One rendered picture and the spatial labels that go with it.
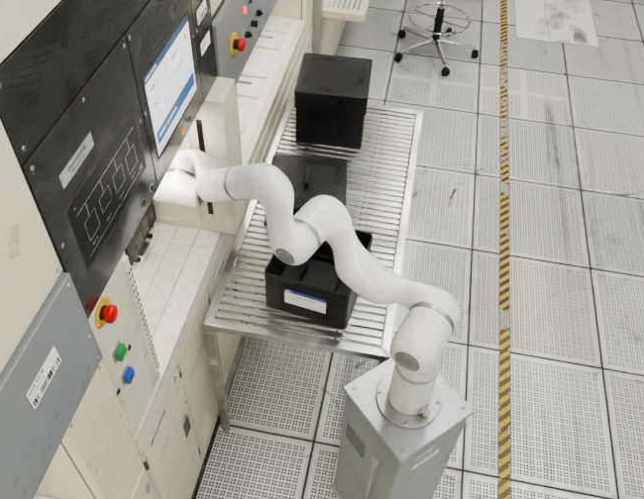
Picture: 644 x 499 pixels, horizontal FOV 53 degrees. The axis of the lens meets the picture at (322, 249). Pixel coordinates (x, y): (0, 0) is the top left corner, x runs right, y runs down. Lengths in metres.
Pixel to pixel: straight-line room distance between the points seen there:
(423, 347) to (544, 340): 1.66
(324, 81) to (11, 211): 1.75
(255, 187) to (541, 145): 2.85
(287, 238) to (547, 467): 1.68
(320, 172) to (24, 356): 1.51
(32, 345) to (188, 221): 1.12
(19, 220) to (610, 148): 3.75
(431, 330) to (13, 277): 0.94
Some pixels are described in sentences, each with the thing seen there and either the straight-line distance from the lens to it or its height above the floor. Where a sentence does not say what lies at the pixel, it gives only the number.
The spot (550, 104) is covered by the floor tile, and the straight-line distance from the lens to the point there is 4.57.
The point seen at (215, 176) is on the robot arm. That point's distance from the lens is 1.68.
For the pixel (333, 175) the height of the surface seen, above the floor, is 0.86.
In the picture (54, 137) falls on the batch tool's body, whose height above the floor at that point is 1.79.
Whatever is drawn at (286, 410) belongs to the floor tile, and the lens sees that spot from 2.77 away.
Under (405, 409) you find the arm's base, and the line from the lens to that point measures 1.89.
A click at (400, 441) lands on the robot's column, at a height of 0.76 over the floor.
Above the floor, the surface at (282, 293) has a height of 0.85.
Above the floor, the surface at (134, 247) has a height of 0.98.
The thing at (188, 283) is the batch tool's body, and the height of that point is 0.87.
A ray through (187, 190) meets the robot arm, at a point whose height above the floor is 1.22.
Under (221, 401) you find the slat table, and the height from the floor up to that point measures 0.26.
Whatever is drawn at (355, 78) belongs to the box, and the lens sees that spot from 2.64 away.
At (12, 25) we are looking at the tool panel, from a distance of 1.03.
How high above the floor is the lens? 2.45
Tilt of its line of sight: 48 degrees down
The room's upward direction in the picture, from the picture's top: 3 degrees clockwise
